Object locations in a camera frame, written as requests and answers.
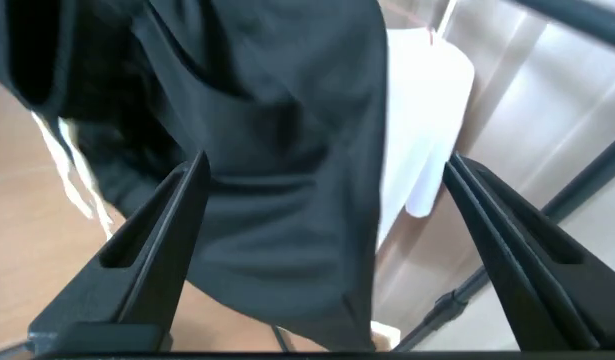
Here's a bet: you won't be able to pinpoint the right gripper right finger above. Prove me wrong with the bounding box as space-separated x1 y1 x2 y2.
442 152 615 351

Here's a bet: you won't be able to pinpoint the white printed t-shirt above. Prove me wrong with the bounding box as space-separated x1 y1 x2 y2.
375 27 476 251

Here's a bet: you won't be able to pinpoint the pink clothes hanger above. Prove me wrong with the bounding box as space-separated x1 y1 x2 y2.
384 0 436 46

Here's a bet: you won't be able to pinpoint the black clothes rack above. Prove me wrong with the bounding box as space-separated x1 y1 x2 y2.
394 0 615 352

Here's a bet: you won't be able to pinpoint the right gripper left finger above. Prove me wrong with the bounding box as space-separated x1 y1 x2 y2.
27 151 212 354

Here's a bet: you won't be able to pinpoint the beige curtain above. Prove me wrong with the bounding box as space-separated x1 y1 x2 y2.
371 0 615 352

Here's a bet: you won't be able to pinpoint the black shorts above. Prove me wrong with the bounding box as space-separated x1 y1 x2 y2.
0 0 389 352

